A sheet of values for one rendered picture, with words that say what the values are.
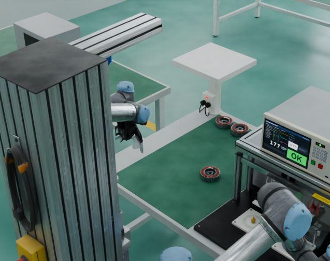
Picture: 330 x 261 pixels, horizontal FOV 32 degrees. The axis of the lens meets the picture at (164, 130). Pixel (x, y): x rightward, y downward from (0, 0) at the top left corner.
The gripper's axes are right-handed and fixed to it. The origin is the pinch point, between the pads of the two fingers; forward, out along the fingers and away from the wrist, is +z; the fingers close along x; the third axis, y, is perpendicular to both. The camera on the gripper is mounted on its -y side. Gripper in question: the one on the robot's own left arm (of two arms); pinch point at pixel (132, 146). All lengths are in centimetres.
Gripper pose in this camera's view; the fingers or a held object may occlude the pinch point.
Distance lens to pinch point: 276.5
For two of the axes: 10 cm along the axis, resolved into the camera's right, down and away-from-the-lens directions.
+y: -6.6, 4.2, -6.3
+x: 7.5, 3.5, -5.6
